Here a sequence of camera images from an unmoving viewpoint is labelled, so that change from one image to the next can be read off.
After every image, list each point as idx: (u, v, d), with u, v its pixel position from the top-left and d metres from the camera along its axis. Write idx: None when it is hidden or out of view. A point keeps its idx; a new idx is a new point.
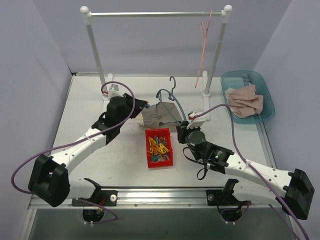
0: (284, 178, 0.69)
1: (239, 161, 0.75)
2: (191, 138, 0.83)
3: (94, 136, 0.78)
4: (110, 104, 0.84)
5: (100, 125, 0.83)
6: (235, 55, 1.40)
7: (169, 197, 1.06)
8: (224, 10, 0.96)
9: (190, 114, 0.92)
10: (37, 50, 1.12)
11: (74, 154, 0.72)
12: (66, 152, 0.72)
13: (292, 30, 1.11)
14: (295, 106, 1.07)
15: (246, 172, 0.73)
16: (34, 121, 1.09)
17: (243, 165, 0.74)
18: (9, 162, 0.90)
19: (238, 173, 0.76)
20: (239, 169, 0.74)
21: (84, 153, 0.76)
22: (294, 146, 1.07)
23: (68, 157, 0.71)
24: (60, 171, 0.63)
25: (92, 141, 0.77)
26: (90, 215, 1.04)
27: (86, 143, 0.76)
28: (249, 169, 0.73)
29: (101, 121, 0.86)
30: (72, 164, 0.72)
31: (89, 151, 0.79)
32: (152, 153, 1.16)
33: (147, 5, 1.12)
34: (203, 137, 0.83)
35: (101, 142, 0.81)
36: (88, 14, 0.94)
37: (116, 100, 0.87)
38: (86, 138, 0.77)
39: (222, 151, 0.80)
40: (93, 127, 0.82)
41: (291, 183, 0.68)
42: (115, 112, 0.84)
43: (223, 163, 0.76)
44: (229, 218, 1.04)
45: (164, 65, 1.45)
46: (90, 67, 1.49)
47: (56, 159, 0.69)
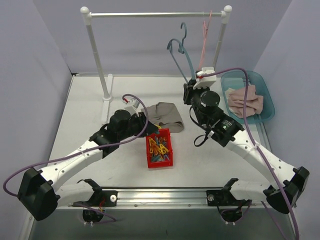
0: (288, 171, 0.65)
1: (246, 139, 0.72)
2: (204, 97, 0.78)
3: (89, 151, 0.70)
4: (114, 117, 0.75)
5: (99, 138, 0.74)
6: (235, 55, 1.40)
7: (169, 198, 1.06)
8: (224, 10, 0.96)
9: (197, 72, 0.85)
10: (37, 50, 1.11)
11: (64, 171, 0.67)
12: (56, 167, 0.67)
13: (292, 30, 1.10)
14: (296, 106, 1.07)
15: (251, 153, 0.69)
16: (34, 121, 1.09)
17: (250, 146, 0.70)
18: (9, 162, 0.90)
19: (241, 152, 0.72)
20: (244, 148, 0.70)
21: (76, 168, 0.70)
22: (294, 146, 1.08)
23: (57, 174, 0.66)
24: (46, 187, 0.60)
25: (86, 156, 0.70)
26: (90, 216, 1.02)
27: (79, 159, 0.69)
28: (256, 152, 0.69)
29: (102, 132, 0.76)
30: (61, 180, 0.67)
31: (83, 164, 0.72)
32: (152, 153, 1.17)
33: (147, 6, 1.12)
34: (216, 101, 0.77)
35: (97, 156, 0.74)
36: (88, 15, 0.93)
37: (122, 112, 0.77)
38: (80, 152, 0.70)
39: (232, 123, 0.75)
40: (90, 139, 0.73)
41: (293, 179, 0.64)
42: (118, 126, 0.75)
43: (228, 136, 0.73)
44: (229, 219, 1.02)
45: (164, 65, 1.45)
46: (90, 67, 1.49)
47: (44, 175, 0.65)
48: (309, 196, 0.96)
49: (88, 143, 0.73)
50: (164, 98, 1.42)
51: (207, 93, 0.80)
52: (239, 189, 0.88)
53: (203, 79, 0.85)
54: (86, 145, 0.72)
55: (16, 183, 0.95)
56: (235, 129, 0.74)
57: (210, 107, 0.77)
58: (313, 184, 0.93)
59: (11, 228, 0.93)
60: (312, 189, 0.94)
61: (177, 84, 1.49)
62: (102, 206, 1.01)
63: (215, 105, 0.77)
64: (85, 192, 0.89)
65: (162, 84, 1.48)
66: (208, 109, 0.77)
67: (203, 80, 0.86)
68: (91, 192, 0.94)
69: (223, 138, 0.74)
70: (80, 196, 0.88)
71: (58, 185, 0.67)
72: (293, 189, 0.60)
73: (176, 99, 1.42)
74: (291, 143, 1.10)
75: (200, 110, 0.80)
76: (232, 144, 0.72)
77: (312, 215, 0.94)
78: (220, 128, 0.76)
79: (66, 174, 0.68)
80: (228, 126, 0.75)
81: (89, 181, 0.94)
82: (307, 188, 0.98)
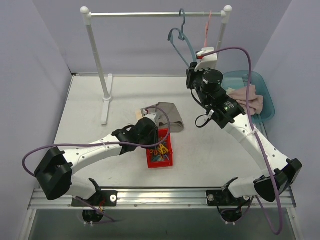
0: (281, 161, 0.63)
1: (245, 124, 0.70)
2: (207, 75, 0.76)
3: (110, 144, 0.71)
4: (143, 121, 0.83)
5: (121, 134, 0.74)
6: (235, 54, 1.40)
7: (169, 198, 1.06)
8: (224, 10, 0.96)
9: (197, 52, 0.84)
10: (37, 50, 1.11)
11: (84, 157, 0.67)
12: (78, 152, 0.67)
13: (292, 30, 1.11)
14: (296, 106, 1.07)
15: (247, 138, 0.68)
16: (34, 121, 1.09)
17: (248, 130, 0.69)
18: (9, 162, 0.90)
19: (238, 136, 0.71)
20: (242, 132, 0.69)
21: (95, 157, 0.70)
22: (293, 146, 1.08)
23: (78, 159, 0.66)
24: (66, 168, 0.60)
25: (106, 148, 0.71)
26: (89, 215, 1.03)
27: (100, 149, 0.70)
28: (253, 138, 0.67)
29: (124, 130, 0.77)
30: (78, 166, 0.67)
31: (101, 157, 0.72)
32: (152, 153, 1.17)
33: (147, 6, 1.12)
34: (219, 79, 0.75)
35: (115, 151, 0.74)
36: (88, 15, 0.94)
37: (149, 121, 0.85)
38: (102, 143, 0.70)
39: (235, 106, 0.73)
40: (112, 134, 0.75)
41: (285, 168, 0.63)
42: (143, 129, 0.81)
43: (229, 118, 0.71)
44: (229, 218, 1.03)
45: (164, 66, 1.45)
46: (90, 67, 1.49)
47: (66, 156, 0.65)
48: (308, 196, 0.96)
49: (110, 137, 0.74)
50: (164, 98, 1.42)
51: (211, 72, 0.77)
52: (234, 184, 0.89)
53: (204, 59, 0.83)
54: (108, 138, 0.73)
55: (16, 183, 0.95)
56: (237, 112, 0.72)
57: (212, 86, 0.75)
58: (313, 184, 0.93)
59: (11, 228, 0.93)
60: (312, 189, 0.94)
61: (177, 84, 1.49)
62: (102, 206, 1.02)
63: (217, 84, 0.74)
64: (88, 191, 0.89)
65: (162, 84, 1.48)
66: (211, 87, 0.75)
67: (204, 59, 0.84)
68: (94, 191, 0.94)
69: (223, 119, 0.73)
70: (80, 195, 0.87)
71: (75, 170, 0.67)
72: (282, 179, 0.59)
73: (176, 99, 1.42)
74: (291, 143, 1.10)
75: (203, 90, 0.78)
76: (230, 126, 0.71)
77: (312, 215, 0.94)
78: (222, 109, 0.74)
79: (85, 162, 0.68)
80: (230, 107, 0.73)
81: (94, 182, 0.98)
82: (306, 188, 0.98)
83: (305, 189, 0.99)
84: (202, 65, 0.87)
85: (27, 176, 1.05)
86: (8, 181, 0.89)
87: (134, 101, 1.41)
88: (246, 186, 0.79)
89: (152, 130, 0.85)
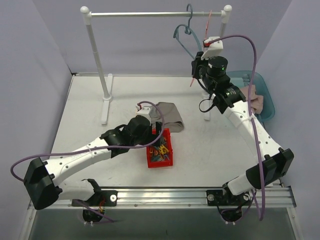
0: (273, 148, 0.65)
1: (244, 111, 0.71)
2: (212, 60, 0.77)
3: (97, 149, 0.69)
4: (135, 120, 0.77)
5: (111, 136, 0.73)
6: (235, 54, 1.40)
7: (169, 197, 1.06)
8: (224, 10, 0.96)
9: (204, 40, 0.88)
10: (37, 50, 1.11)
11: (68, 166, 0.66)
12: (61, 161, 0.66)
13: (292, 30, 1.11)
14: (295, 107, 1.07)
15: (243, 123, 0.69)
16: (34, 120, 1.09)
17: (245, 117, 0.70)
18: (8, 162, 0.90)
19: (236, 121, 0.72)
20: (239, 117, 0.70)
21: (81, 165, 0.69)
22: (293, 147, 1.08)
23: (61, 169, 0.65)
24: (47, 181, 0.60)
25: (93, 154, 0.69)
26: (90, 215, 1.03)
27: (85, 156, 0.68)
28: (249, 124, 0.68)
29: (116, 131, 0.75)
30: (63, 177, 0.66)
31: (89, 162, 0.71)
32: (152, 153, 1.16)
33: (147, 6, 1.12)
34: (224, 65, 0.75)
35: (104, 155, 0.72)
36: (88, 15, 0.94)
37: (142, 119, 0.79)
38: (88, 150, 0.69)
39: (236, 93, 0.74)
40: (101, 137, 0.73)
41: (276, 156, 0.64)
42: (136, 129, 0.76)
43: (228, 102, 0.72)
44: (229, 218, 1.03)
45: (164, 65, 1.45)
46: (90, 67, 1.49)
47: (48, 168, 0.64)
48: (308, 196, 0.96)
49: (99, 141, 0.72)
50: (164, 97, 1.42)
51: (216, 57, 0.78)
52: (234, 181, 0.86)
53: (211, 46, 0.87)
54: (95, 142, 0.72)
55: (16, 182, 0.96)
56: (239, 98, 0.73)
57: (216, 70, 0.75)
58: (313, 183, 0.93)
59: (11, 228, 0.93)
60: (312, 189, 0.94)
61: (177, 84, 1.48)
62: (102, 206, 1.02)
63: (220, 69, 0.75)
64: (85, 192, 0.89)
65: (162, 84, 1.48)
66: (214, 71, 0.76)
67: (211, 47, 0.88)
68: (92, 192, 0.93)
69: (224, 104, 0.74)
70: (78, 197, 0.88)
71: (59, 180, 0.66)
72: (271, 165, 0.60)
73: (176, 99, 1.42)
74: (290, 143, 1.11)
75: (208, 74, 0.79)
76: (230, 110, 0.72)
77: (312, 215, 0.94)
78: (224, 94, 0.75)
79: (69, 171, 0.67)
80: (232, 93, 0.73)
81: (93, 182, 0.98)
82: (306, 188, 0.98)
83: (305, 189, 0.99)
84: (208, 53, 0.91)
85: None
86: (8, 181, 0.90)
87: (134, 101, 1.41)
88: (244, 183, 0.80)
89: (146, 129, 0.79)
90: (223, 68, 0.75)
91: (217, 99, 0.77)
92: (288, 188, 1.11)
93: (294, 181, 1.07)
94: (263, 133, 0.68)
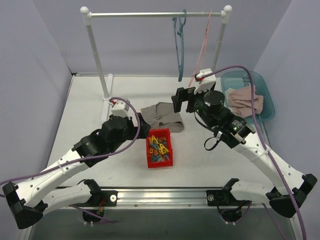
0: (297, 179, 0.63)
1: (257, 143, 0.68)
2: (207, 97, 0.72)
3: (68, 165, 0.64)
4: (107, 124, 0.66)
5: (84, 145, 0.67)
6: (235, 54, 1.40)
7: (169, 198, 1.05)
8: (224, 10, 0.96)
9: (197, 74, 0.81)
10: (37, 50, 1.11)
11: (39, 188, 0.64)
12: (32, 183, 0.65)
13: (291, 30, 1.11)
14: (295, 107, 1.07)
15: (261, 158, 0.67)
16: (34, 120, 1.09)
17: (261, 150, 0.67)
18: (8, 162, 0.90)
19: (250, 156, 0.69)
20: (254, 152, 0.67)
21: (54, 183, 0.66)
22: (293, 147, 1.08)
23: (31, 192, 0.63)
24: (17, 208, 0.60)
25: (65, 171, 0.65)
26: (89, 215, 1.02)
27: (56, 174, 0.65)
28: (267, 157, 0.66)
29: (89, 139, 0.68)
30: (37, 198, 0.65)
31: (64, 178, 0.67)
32: (152, 153, 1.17)
33: (146, 6, 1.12)
34: (221, 99, 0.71)
35: (80, 168, 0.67)
36: (88, 15, 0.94)
37: (117, 120, 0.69)
38: (58, 166, 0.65)
39: (243, 124, 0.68)
40: (73, 149, 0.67)
41: (302, 186, 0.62)
42: (110, 134, 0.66)
43: (240, 138, 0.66)
44: (229, 218, 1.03)
45: (164, 66, 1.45)
46: (90, 67, 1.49)
47: (19, 192, 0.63)
48: (309, 196, 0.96)
49: (71, 154, 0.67)
50: (164, 98, 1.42)
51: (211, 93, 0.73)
52: (239, 190, 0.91)
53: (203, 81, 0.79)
54: (67, 156, 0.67)
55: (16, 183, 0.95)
56: (247, 130, 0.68)
57: (216, 106, 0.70)
58: (314, 183, 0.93)
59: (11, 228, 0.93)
60: (313, 189, 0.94)
61: (177, 84, 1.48)
62: (102, 206, 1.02)
63: (220, 104, 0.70)
64: (81, 197, 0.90)
65: (162, 84, 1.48)
66: (213, 109, 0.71)
67: (204, 81, 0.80)
68: (89, 195, 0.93)
69: (233, 140, 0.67)
70: (72, 202, 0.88)
71: (35, 201, 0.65)
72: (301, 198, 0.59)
73: None
74: (291, 144, 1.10)
75: (206, 111, 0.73)
76: (242, 147, 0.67)
77: (312, 215, 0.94)
78: (230, 129, 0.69)
79: (42, 191, 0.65)
80: (240, 127, 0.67)
81: (90, 182, 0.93)
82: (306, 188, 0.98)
83: None
84: (200, 88, 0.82)
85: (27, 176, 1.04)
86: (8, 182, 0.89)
87: (134, 101, 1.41)
88: (257, 195, 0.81)
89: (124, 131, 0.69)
90: (222, 104, 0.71)
91: (223, 136, 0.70)
92: None
93: None
94: (283, 164, 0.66)
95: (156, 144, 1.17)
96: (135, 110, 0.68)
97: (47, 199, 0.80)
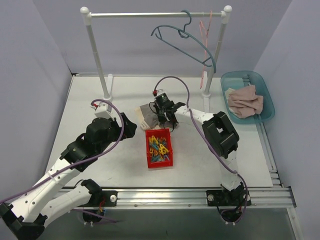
0: (207, 116, 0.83)
1: (184, 108, 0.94)
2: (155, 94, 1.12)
3: (59, 173, 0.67)
4: (92, 126, 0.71)
5: (72, 152, 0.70)
6: (235, 55, 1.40)
7: (169, 198, 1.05)
8: (224, 10, 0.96)
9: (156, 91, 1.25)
10: (37, 50, 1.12)
11: (35, 202, 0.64)
12: (26, 199, 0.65)
13: (291, 30, 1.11)
14: (295, 108, 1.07)
15: (186, 114, 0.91)
16: (34, 121, 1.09)
17: (185, 110, 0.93)
18: (8, 162, 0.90)
19: (184, 118, 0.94)
20: (182, 113, 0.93)
21: (49, 194, 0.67)
22: (293, 147, 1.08)
23: (27, 207, 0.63)
24: (17, 225, 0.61)
25: (57, 180, 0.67)
26: (89, 215, 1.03)
27: (49, 185, 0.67)
28: (187, 112, 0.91)
29: (75, 146, 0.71)
30: (35, 212, 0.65)
31: (58, 188, 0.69)
32: (152, 153, 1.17)
33: (146, 6, 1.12)
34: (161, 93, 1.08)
35: (72, 175, 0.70)
36: (88, 15, 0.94)
37: (99, 123, 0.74)
38: (50, 177, 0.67)
39: (178, 104, 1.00)
40: (61, 157, 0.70)
41: (211, 119, 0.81)
42: (96, 135, 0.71)
43: (174, 110, 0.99)
44: (229, 218, 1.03)
45: (164, 66, 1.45)
46: (90, 67, 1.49)
47: (15, 210, 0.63)
48: (308, 196, 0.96)
49: (59, 164, 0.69)
50: None
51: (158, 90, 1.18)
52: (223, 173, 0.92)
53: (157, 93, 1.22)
54: (57, 166, 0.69)
55: (16, 183, 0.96)
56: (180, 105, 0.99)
57: (159, 99, 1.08)
58: (313, 183, 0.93)
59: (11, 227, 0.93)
60: (312, 189, 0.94)
61: (177, 84, 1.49)
62: (102, 206, 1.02)
63: (161, 97, 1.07)
64: (80, 200, 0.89)
65: (162, 84, 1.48)
66: (159, 101, 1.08)
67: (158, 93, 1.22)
68: (89, 195, 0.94)
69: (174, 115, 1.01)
70: (74, 204, 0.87)
71: (34, 215, 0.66)
72: (209, 125, 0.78)
73: (176, 99, 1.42)
74: (290, 144, 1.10)
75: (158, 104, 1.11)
76: (178, 114, 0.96)
77: (312, 215, 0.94)
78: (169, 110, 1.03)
79: (39, 205, 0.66)
80: (174, 106, 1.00)
81: (86, 184, 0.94)
82: (305, 188, 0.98)
83: (305, 189, 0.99)
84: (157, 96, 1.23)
85: (27, 176, 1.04)
86: (8, 182, 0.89)
87: (134, 101, 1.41)
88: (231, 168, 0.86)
89: (108, 131, 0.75)
90: (163, 97, 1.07)
91: (169, 115, 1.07)
92: (288, 188, 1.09)
93: (294, 181, 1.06)
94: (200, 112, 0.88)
95: (156, 144, 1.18)
96: (118, 111, 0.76)
97: (46, 210, 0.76)
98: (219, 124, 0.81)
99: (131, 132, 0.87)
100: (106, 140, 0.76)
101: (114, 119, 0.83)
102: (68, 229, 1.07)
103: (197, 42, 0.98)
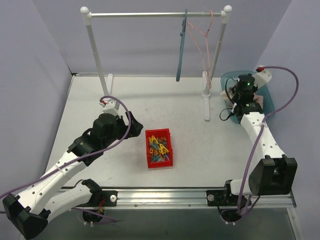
0: (275, 153, 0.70)
1: (258, 119, 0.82)
2: (243, 77, 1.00)
3: (67, 166, 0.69)
4: (99, 121, 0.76)
5: (79, 145, 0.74)
6: (235, 55, 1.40)
7: (169, 198, 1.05)
8: (224, 10, 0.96)
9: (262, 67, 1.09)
10: (37, 50, 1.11)
11: (42, 193, 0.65)
12: (33, 190, 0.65)
13: (292, 29, 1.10)
14: (295, 109, 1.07)
15: (254, 128, 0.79)
16: (34, 121, 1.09)
17: (257, 124, 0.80)
18: (8, 163, 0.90)
19: (248, 127, 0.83)
20: (251, 122, 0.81)
21: (55, 187, 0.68)
22: (292, 147, 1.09)
23: (35, 198, 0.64)
24: (24, 215, 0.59)
25: (65, 172, 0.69)
26: (90, 215, 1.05)
27: (57, 176, 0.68)
28: (258, 129, 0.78)
29: (82, 140, 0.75)
30: (41, 204, 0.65)
31: (64, 181, 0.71)
32: (152, 153, 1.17)
33: (147, 6, 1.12)
34: (250, 83, 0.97)
35: (78, 168, 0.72)
36: (88, 15, 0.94)
37: (106, 118, 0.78)
38: (58, 169, 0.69)
39: (255, 106, 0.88)
40: (69, 150, 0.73)
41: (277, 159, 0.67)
42: (102, 130, 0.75)
43: (245, 110, 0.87)
44: (229, 218, 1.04)
45: (164, 65, 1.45)
46: (90, 67, 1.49)
47: (22, 201, 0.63)
48: (308, 196, 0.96)
49: (67, 156, 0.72)
50: (164, 97, 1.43)
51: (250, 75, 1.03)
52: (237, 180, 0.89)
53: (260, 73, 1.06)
54: (64, 159, 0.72)
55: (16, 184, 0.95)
56: (256, 111, 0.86)
57: (243, 85, 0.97)
58: (313, 183, 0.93)
59: (11, 229, 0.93)
60: (311, 189, 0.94)
61: (178, 84, 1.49)
62: (102, 206, 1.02)
63: (246, 84, 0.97)
64: (82, 198, 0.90)
65: (161, 85, 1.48)
66: (241, 86, 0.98)
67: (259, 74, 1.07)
68: (90, 195, 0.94)
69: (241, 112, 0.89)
70: (77, 202, 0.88)
71: (39, 208, 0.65)
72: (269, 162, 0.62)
73: (175, 99, 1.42)
74: (290, 144, 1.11)
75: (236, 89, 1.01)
76: (245, 118, 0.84)
77: (311, 215, 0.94)
78: (243, 105, 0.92)
79: (45, 197, 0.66)
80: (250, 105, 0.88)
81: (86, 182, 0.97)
82: (305, 189, 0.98)
83: (305, 190, 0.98)
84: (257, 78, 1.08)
85: (27, 177, 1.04)
86: (8, 182, 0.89)
87: (134, 101, 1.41)
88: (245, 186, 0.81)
89: (114, 126, 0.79)
90: (248, 85, 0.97)
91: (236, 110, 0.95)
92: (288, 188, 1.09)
93: (294, 181, 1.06)
94: (271, 139, 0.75)
95: (156, 144, 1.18)
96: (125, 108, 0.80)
97: (48, 205, 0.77)
98: (279, 167, 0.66)
99: (136, 130, 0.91)
100: (112, 135, 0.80)
101: (121, 117, 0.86)
102: (68, 229, 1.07)
103: (182, 44, 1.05)
